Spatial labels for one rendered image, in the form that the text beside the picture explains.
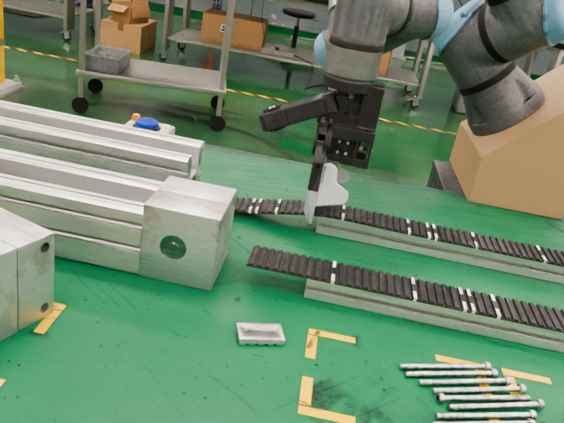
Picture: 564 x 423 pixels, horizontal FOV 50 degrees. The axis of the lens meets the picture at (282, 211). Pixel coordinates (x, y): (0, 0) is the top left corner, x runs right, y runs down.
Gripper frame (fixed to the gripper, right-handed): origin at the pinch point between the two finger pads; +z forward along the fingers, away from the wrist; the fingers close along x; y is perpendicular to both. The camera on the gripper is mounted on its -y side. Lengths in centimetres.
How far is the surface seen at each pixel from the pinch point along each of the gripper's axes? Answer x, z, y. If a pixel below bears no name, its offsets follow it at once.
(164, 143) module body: 2.2, -4.4, -23.8
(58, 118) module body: 2.3, -5.0, -40.9
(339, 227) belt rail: -1.3, 1.9, 5.3
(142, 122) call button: 11.3, -4.0, -30.4
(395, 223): -0.5, -0.1, 13.4
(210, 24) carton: 467, 44, -123
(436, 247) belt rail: -1.3, 2.0, 20.1
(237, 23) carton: 469, 39, -100
